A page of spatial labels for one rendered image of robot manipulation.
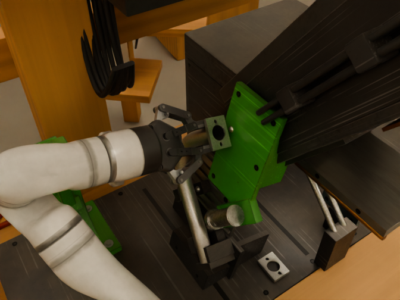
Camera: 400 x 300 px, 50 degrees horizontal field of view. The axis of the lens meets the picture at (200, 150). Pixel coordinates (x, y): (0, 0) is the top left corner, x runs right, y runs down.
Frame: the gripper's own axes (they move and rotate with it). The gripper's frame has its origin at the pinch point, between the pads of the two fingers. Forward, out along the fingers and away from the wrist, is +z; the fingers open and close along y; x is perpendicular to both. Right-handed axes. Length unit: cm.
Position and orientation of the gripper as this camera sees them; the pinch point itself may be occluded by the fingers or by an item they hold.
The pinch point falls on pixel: (206, 136)
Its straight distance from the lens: 73.4
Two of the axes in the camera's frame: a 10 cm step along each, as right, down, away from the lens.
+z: 8.0, -2.0, 5.6
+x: -5.5, 1.3, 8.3
